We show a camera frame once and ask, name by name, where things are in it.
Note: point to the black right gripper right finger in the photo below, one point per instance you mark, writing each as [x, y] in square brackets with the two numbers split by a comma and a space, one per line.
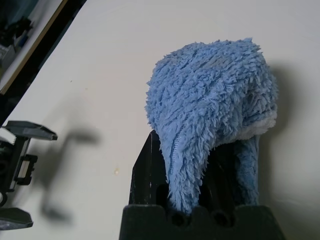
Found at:
[220, 175]

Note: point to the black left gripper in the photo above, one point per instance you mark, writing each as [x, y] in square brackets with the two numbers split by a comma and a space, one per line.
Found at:
[15, 162]

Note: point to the wood edged white panel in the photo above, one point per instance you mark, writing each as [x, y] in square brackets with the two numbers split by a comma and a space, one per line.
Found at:
[42, 20]

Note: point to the dark cluttered equipment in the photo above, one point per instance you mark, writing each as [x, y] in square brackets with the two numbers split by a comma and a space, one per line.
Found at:
[20, 27]

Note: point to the blue fluffy rag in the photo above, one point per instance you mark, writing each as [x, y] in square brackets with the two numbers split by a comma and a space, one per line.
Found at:
[200, 100]

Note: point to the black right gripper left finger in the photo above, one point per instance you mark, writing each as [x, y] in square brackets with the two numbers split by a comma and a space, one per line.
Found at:
[150, 175]

